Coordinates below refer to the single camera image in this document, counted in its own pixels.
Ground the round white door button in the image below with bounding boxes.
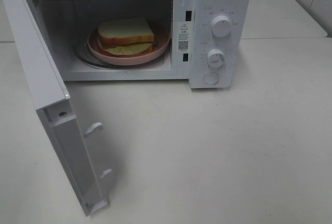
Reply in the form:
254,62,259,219
203,73,219,85

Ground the pink round plate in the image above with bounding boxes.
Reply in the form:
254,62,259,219
87,21,170,66

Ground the white bread sandwich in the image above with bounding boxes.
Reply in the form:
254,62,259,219
97,18,155,56

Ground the white microwave door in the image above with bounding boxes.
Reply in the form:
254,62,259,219
3,0,112,216

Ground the lower white microwave knob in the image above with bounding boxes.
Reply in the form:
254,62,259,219
206,48,225,68

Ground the white microwave knob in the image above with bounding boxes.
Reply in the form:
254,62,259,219
211,14,232,37
206,48,225,68

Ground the white warning label sticker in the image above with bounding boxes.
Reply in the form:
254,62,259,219
176,21,192,52

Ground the white microwave oven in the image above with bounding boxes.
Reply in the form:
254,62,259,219
34,0,249,88

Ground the upper white microwave knob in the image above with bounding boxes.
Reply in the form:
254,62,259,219
211,14,232,37

